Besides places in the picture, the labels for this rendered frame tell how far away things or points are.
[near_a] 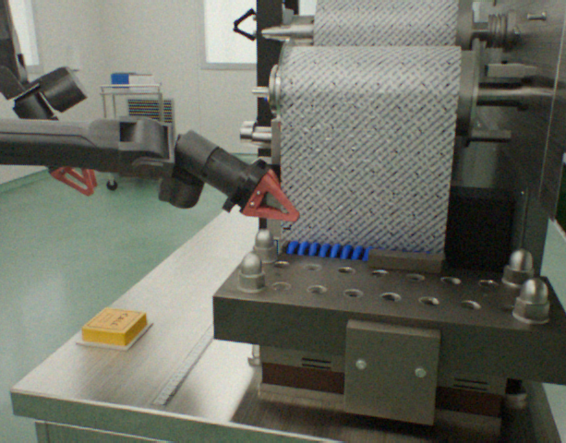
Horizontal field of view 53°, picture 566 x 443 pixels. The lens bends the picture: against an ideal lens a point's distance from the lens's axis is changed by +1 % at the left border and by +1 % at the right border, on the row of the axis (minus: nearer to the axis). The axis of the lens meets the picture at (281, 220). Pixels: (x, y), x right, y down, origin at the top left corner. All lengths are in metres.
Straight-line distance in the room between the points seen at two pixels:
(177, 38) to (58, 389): 6.28
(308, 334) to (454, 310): 0.17
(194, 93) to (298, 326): 6.28
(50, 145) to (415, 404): 0.56
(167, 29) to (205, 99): 0.88
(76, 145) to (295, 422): 0.46
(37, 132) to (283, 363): 0.44
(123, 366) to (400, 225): 0.43
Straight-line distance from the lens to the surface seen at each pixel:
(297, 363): 0.71
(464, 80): 0.79
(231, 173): 0.81
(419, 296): 0.70
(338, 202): 0.81
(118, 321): 0.88
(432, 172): 0.79
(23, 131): 0.83
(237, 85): 6.69
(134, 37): 7.16
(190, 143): 0.83
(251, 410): 0.71
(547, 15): 0.80
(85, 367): 0.83
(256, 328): 0.69
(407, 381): 0.66
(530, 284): 0.67
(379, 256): 0.77
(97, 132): 0.82
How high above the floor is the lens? 1.32
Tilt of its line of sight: 18 degrees down
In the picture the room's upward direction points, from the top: straight up
